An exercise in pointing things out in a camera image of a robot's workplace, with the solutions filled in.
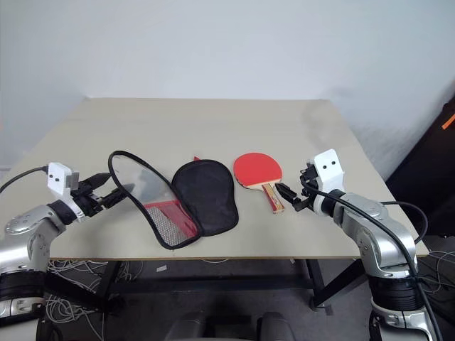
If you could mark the black metal table frame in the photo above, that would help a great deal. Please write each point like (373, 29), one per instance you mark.
(213, 285)

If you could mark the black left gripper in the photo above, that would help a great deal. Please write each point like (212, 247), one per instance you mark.
(89, 200)

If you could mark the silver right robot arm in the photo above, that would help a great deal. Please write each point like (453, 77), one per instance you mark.
(384, 241)

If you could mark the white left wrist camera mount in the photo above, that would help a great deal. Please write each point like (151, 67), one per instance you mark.
(58, 179)

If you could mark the red black mesh bag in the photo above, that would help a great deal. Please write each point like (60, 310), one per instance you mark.
(206, 199)

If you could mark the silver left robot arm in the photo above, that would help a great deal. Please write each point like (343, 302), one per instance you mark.
(21, 241)

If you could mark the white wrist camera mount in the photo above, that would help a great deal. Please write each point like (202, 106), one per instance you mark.
(328, 170)
(58, 179)

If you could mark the dark grey rounded shape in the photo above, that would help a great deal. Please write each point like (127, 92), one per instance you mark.
(275, 328)

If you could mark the red table tennis paddle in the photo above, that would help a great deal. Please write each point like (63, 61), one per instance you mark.
(254, 168)

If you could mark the black panel with orange tape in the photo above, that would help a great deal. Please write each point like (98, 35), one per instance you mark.
(426, 177)

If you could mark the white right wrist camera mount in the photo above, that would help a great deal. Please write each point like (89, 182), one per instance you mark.
(328, 170)

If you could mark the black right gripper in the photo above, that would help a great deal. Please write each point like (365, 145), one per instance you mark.
(308, 192)

